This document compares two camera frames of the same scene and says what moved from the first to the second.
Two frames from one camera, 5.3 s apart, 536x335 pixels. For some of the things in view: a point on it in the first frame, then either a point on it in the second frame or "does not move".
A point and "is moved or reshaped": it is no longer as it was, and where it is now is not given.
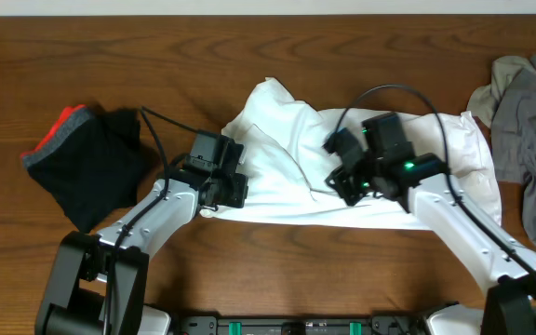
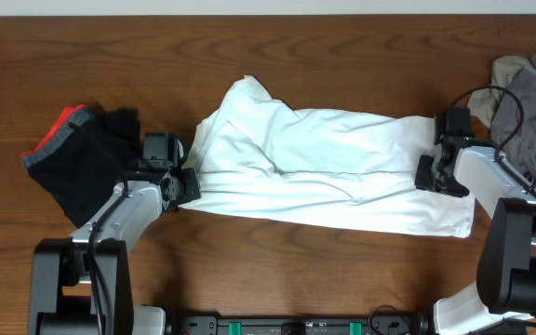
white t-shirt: [287, 167] is moved or reshaped
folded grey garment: [60, 133] does not move
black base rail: [377, 325] does not move
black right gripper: [343, 185] -> [422, 180]
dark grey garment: [529, 140] does not move
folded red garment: [66, 112] does not move
